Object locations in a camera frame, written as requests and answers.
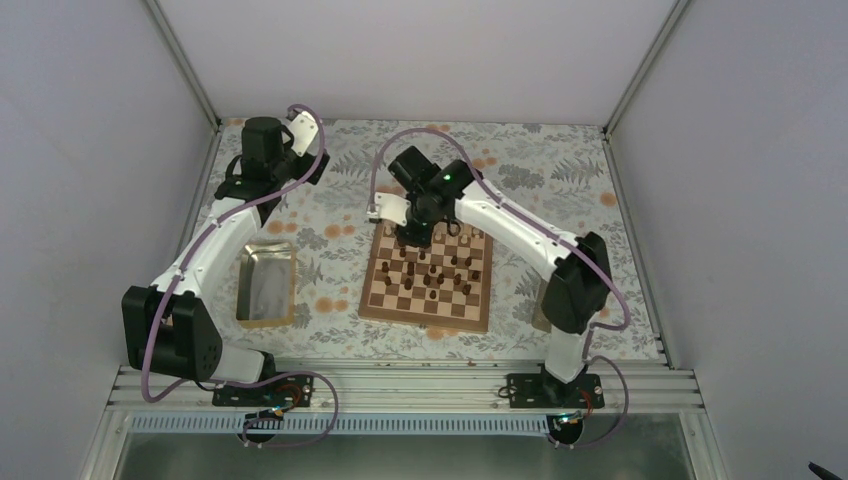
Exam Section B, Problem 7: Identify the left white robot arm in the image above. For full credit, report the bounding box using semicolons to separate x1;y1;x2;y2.
121;108;329;405

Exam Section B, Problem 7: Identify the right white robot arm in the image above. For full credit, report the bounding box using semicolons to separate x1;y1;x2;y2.
368;147;612;407

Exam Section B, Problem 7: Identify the wooden chess board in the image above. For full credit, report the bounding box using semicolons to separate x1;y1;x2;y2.
358;221;493;333

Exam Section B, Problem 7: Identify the left silver metal tray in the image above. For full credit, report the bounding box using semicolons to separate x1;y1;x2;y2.
235;240;297;329

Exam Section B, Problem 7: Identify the floral patterned table mat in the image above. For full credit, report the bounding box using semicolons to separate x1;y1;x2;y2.
207;120;660;362

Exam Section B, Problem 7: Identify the right gold metal tray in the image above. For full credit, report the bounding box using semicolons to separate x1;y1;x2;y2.
530;280;552;333

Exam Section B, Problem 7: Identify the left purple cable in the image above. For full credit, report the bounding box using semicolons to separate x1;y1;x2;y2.
140;103;327;404

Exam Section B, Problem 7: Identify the purple cable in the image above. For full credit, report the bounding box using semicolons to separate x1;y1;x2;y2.
140;103;327;404
368;127;632;452

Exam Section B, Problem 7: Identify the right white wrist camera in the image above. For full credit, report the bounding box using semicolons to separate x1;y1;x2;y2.
366;192;411;226

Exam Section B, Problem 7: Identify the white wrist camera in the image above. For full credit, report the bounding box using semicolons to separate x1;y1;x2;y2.
366;192;411;226
287;111;320;156

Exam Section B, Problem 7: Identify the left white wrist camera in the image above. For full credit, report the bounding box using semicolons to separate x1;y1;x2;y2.
287;111;320;156

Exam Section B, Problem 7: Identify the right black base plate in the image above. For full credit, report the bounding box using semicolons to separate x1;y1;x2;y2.
497;373;605;409

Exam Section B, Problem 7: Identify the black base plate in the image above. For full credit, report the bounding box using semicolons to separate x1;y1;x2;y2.
212;375;314;409
497;373;605;409

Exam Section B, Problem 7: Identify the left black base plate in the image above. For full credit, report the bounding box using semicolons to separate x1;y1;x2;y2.
212;375;314;409

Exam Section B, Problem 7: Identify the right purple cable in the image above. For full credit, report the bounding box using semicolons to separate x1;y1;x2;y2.
368;127;632;452

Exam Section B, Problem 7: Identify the aluminium rail frame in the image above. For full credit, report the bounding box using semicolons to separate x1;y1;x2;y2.
105;360;705;415

